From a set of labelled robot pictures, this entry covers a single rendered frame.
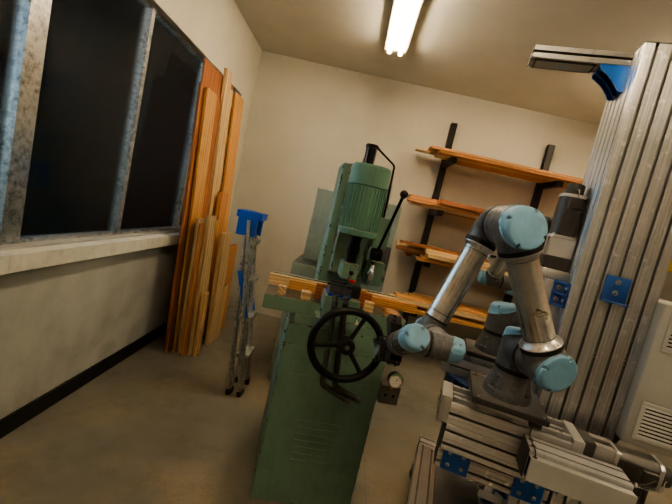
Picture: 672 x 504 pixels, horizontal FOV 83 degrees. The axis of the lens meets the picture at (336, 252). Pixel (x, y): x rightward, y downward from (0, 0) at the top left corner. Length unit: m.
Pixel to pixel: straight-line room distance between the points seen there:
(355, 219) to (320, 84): 2.80
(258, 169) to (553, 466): 3.60
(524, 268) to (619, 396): 0.67
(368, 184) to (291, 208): 2.54
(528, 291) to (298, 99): 3.47
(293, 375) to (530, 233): 1.06
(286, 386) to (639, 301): 1.31
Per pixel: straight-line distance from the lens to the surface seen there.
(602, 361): 1.61
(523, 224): 1.10
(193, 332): 3.05
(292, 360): 1.64
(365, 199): 1.61
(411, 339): 1.06
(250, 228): 2.38
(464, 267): 1.22
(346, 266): 1.66
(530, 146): 4.48
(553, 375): 1.24
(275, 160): 4.16
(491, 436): 1.44
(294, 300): 1.56
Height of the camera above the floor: 1.29
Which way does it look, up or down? 6 degrees down
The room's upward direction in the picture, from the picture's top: 13 degrees clockwise
